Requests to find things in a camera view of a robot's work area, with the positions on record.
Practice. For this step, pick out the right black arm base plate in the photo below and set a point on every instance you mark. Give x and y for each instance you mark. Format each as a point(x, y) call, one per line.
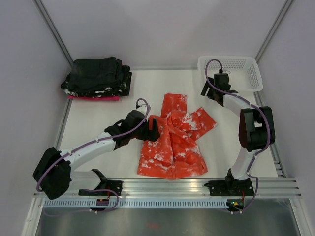
point(236, 188)

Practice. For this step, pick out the white slotted cable duct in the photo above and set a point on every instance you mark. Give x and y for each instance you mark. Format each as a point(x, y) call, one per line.
point(143, 203)

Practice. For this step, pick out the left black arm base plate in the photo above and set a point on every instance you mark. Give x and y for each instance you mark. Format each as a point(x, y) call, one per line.
point(104, 189)

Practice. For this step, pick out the folded black trousers top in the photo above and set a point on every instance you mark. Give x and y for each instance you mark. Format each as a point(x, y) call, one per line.
point(95, 74)

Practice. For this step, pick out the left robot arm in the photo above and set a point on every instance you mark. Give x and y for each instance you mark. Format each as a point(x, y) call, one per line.
point(55, 169)

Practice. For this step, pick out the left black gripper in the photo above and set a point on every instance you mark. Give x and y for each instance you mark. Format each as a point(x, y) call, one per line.
point(150, 135)

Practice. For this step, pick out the right aluminium frame post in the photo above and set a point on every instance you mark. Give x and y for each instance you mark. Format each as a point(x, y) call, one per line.
point(274, 28)

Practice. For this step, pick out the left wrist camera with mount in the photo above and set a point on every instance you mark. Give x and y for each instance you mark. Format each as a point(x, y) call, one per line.
point(143, 109)

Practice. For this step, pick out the aluminium frame post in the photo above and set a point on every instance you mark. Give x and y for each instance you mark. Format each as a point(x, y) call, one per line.
point(274, 28)
point(53, 30)

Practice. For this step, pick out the folded black white-speckled trousers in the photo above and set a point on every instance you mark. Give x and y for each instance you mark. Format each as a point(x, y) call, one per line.
point(123, 86)

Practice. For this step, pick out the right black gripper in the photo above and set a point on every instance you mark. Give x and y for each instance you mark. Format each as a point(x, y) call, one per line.
point(206, 85)

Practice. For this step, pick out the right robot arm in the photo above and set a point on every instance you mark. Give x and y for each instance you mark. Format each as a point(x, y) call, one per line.
point(256, 131)

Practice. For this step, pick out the aluminium front rail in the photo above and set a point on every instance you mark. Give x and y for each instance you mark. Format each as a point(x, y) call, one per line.
point(267, 188)

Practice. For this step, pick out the orange white tie-dye trousers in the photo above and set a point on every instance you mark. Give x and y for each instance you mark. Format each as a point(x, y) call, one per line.
point(176, 154)

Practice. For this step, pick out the white perforated plastic basket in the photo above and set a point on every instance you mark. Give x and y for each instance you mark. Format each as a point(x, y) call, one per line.
point(244, 74)

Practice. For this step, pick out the left aluminium frame post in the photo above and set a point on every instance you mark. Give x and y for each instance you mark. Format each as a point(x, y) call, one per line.
point(53, 30)

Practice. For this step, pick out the folded pink trousers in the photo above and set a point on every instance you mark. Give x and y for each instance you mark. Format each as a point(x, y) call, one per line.
point(114, 98)

